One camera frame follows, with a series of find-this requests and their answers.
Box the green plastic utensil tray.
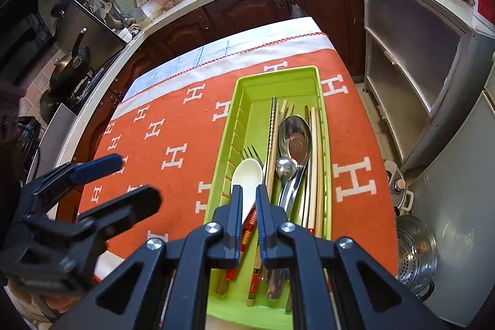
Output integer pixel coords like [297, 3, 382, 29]
[206, 66, 334, 330]

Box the black range hood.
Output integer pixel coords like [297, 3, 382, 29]
[0, 0, 55, 84]

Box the dark wok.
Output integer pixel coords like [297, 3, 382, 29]
[49, 28, 94, 96]

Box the black pot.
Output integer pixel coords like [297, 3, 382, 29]
[38, 88, 65, 124]

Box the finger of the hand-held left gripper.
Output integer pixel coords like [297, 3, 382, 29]
[26, 154, 125, 206]
[77, 184, 163, 258]

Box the white ceramic spoon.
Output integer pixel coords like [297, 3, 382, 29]
[230, 158, 265, 237]

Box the pale grid-pattern tablecloth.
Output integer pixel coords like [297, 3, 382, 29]
[123, 16, 325, 99]

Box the orange printed blanket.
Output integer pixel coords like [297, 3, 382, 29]
[76, 32, 400, 282]

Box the steel pot with lid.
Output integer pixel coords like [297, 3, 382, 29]
[382, 159, 415, 215]

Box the wide flat-handled steel spoon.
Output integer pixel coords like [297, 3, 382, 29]
[276, 114, 313, 215]

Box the black gas stove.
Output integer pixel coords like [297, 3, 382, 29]
[69, 58, 117, 111]

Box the steel fork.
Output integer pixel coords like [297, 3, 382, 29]
[240, 145, 264, 166]

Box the black kitchen appliance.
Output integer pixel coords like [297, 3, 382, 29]
[15, 114, 42, 161]

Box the grey fridge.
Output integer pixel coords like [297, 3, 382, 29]
[405, 89, 495, 330]

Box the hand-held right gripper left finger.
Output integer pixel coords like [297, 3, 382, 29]
[50, 194, 244, 330]

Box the beige wooden chopstick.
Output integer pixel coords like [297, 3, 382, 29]
[270, 100, 289, 208]

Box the low steel splash panel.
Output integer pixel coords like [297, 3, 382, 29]
[36, 103, 79, 181]

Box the steel cabinet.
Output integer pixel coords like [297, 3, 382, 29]
[361, 0, 481, 169]

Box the steel steamer pot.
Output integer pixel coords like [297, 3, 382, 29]
[394, 213, 440, 300]

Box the large steel spoon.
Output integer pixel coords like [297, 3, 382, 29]
[265, 267, 290, 302]

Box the tall steel splash guard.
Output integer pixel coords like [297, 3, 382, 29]
[59, 0, 129, 65]

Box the wooden chopstick with red end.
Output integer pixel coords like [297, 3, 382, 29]
[246, 255, 264, 308]

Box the small round steel spoon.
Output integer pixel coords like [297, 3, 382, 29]
[274, 156, 299, 182]

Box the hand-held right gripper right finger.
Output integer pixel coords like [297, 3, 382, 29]
[255, 185, 449, 330]

